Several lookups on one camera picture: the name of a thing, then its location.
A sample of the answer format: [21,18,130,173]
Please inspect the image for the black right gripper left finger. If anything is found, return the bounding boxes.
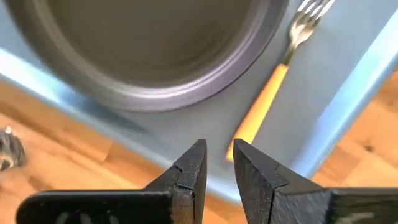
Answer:
[15,139,208,224]

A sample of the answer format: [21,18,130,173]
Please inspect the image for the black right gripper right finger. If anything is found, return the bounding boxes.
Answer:
[233,139,398,224]

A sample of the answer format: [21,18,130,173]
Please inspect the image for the fork with orange handle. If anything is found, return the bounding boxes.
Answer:
[226,0,336,162]

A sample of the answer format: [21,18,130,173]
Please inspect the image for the dark grey round plate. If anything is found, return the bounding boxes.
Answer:
[4,0,289,113]

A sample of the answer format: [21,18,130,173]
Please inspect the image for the light blue plastic tray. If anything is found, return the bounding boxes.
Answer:
[0,0,398,206]

